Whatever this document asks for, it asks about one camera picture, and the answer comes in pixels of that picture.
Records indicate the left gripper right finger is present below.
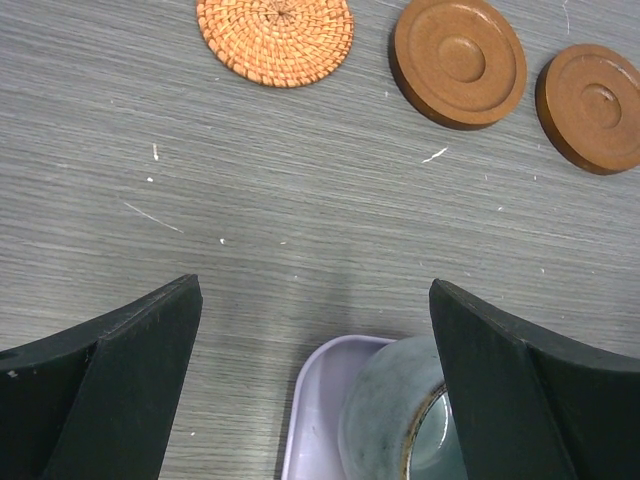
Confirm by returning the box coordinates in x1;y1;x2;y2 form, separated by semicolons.
429;279;639;479

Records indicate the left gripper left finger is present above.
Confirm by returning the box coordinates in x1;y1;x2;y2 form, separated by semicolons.
1;275;203;479

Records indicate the brown wooden coaster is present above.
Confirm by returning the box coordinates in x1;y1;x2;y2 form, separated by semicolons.
535;44;639;175
389;0;527;130

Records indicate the woven rattan coaster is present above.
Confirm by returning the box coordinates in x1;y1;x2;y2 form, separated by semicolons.
196;0;355;88

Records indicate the grey-green ceramic mug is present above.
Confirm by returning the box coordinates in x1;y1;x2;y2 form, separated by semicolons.
338;336;467;480

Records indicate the lavender plastic tray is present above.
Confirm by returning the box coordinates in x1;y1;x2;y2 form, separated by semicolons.
280;335;396;479

